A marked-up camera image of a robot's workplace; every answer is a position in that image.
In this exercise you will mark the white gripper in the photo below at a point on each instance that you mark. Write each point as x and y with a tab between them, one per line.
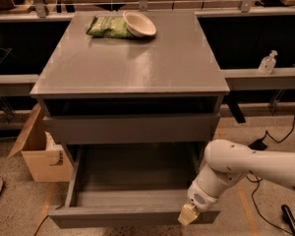
199	196

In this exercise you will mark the grey drawer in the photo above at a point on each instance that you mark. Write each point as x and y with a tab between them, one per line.
128	185
122	129

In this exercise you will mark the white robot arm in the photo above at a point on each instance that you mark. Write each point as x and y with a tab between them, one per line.
224	164

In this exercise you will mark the grey top drawer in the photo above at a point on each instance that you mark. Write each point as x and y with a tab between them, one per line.
122	129

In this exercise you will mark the grey drawer cabinet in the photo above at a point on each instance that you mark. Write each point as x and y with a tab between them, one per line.
174	72

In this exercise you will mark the black power adapter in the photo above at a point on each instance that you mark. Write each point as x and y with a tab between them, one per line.
258	145

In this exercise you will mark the black handheld device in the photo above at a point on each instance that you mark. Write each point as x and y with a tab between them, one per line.
288	217

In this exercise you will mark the cardboard box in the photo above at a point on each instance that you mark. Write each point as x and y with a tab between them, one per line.
46	161

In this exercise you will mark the clear sanitizer pump bottle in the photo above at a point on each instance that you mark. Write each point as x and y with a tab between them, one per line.
267	64

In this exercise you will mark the white bowl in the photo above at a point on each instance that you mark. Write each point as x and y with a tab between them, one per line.
138	24

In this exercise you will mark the green chip bag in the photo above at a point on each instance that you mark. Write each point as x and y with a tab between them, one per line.
108	27

